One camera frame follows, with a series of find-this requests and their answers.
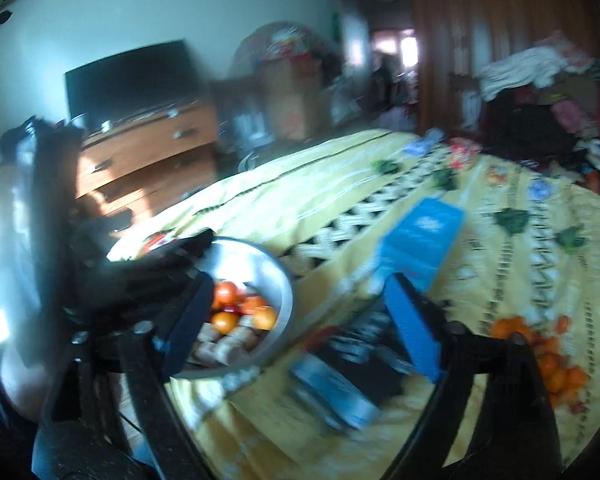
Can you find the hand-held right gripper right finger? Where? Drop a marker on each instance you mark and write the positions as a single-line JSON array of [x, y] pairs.
[[415, 330]]

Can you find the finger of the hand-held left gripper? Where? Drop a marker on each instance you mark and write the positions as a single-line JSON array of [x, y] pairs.
[[175, 250], [155, 287]]

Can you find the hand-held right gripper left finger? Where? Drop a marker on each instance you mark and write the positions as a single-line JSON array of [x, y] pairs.
[[190, 322]]

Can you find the large orange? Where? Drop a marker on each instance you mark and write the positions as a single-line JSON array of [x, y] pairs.
[[227, 294]]

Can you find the metal bowl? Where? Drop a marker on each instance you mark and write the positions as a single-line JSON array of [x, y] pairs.
[[275, 285]]

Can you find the red cardboard box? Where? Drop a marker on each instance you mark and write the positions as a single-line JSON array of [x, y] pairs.
[[160, 241]]

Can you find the small orange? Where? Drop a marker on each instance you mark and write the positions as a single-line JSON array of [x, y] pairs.
[[266, 318], [254, 304], [223, 322]]

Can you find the small red fruit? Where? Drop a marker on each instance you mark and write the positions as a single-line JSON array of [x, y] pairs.
[[232, 309]]

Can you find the black flat box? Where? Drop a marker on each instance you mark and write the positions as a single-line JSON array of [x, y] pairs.
[[365, 355]]

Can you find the blue cardboard box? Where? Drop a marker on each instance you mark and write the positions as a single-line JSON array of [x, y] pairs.
[[425, 240]]

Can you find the wooden dresser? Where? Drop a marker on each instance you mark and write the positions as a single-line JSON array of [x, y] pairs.
[[150, 155]]

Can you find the grey blue flat box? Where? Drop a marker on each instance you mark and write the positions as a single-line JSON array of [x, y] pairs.
[[335, 395]]

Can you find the black flat television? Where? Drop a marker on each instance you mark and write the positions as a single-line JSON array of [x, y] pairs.
[[130, 80]]

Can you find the yellow patterned bedspread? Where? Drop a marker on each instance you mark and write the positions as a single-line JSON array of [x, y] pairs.
[[330, 195]]

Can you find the red snack packet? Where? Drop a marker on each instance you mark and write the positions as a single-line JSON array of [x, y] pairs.
[[462, 154]]

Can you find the small blue packet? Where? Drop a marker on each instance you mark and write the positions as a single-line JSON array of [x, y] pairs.
[[422, 147]]

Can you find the small printed cardboard box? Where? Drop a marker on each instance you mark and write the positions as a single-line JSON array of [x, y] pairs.
[[292, 76]]

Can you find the plastic-covered round fan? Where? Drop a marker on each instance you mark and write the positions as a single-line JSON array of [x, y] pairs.
[[280, 40]]

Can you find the pile of clothes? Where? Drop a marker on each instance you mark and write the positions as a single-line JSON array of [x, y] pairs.
[[550, 105]]

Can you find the brown wooden wardrobe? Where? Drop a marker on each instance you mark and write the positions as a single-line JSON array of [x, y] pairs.
[[480, 25]]

